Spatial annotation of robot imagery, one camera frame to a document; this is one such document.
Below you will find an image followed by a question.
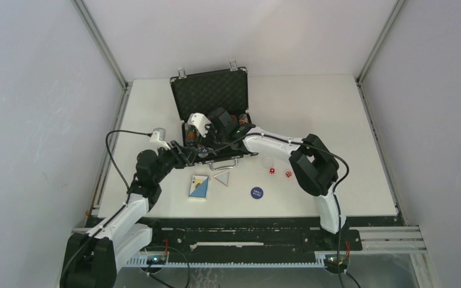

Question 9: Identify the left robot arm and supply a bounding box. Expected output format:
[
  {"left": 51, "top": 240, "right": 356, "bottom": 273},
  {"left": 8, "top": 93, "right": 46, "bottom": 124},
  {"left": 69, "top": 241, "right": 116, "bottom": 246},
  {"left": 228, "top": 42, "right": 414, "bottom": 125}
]
[{"left": 59, "top": 141, "right": 197, "bottom": 287}]

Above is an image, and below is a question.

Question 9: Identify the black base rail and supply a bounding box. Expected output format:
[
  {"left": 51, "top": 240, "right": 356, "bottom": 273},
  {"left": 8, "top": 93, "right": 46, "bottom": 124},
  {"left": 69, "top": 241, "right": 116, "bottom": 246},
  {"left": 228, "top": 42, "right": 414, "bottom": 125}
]
[{"left": 125, "top": 215, "right": 363, "bottom": 264}]

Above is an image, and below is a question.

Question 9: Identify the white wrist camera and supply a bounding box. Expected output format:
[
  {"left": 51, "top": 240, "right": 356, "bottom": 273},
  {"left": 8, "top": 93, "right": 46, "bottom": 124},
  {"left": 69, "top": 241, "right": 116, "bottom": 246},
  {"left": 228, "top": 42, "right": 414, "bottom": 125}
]
[
  {"left": 149, "top": 127, "right": 172, "bottom": 151},
  {"left": 188, "top": 113, "right": 212, "bottom": 138}
]

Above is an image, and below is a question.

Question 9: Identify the clear round dealer button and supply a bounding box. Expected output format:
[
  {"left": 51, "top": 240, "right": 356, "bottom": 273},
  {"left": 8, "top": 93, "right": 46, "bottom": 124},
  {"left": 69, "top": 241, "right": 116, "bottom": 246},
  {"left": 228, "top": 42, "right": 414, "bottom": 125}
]
[{"left": 261, "top": 156, "right": 274, "bottom": 169}]

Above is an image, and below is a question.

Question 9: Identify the blue small blind button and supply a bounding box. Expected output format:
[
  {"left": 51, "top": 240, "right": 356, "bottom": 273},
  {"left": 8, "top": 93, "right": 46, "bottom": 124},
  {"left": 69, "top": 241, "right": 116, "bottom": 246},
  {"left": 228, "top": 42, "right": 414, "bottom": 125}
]
[{"left": 250, "top": 187, "right": 264, "bottom": 200}]

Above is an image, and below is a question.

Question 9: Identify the red green chip stack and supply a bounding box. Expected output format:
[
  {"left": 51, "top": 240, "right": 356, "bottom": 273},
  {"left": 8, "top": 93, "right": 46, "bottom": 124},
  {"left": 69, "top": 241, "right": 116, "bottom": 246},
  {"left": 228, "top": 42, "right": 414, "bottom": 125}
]
[{"left": 238, "top": 114, "right": 250, "bottom": 124}]

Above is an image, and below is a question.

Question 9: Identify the black aluminium poker case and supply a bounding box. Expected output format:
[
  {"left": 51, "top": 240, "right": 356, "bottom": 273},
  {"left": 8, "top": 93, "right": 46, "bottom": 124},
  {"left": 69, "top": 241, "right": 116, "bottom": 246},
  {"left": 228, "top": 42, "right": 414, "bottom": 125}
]
[{"left": 170, "top": 60, "right": 256, "bottom": 166}]

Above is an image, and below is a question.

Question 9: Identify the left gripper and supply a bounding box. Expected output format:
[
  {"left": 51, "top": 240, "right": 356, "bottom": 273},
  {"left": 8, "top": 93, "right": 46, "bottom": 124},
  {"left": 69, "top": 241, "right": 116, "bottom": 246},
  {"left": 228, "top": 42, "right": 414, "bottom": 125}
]
[{"left": 152, "top": 140, "right": 199, "bottom": 184}]

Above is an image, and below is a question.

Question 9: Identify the right black camera cable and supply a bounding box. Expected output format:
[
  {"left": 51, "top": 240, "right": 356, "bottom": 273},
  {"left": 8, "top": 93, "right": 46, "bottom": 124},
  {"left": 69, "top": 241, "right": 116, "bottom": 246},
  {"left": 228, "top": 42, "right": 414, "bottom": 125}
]
[{"left": 190, "top": 131, "right": 351, "bottom": 279}]

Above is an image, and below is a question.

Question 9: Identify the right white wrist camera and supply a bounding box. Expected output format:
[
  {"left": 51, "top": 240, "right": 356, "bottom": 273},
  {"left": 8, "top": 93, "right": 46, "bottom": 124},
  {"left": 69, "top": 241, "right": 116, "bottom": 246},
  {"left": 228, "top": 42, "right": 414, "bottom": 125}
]
[{"left": 188, "top": 113, "right": 212, "bottom": 138}]

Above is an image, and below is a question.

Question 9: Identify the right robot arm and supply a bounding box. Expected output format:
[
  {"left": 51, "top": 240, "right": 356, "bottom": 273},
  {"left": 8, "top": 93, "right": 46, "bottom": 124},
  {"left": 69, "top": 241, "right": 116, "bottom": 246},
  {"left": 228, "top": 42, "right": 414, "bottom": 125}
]
[{"left": 188, "top": 107, "right": 347, "bottom": 250}]

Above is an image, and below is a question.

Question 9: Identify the white cable duct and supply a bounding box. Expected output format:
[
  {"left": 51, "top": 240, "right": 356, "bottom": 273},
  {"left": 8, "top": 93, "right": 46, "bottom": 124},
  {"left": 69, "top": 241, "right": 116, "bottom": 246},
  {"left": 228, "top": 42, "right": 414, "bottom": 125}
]
[{"left": 123, "top": 254, "right": 327, "bottom": 268}]

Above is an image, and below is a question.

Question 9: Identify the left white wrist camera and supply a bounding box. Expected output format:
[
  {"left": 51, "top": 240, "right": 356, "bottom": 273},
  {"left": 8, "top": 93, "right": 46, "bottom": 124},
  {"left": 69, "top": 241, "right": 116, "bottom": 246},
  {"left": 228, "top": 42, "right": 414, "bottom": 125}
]
[{"left": 149, "top": 127, "right": 172, "bottom": 151}]

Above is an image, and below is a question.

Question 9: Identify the blue white card box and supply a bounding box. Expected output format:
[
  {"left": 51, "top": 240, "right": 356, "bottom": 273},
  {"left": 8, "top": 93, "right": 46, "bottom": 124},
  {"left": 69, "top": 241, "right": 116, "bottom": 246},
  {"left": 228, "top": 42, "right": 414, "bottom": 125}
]
[{"left": 188, "top": 175, "right": 209, "bottom": 199}]

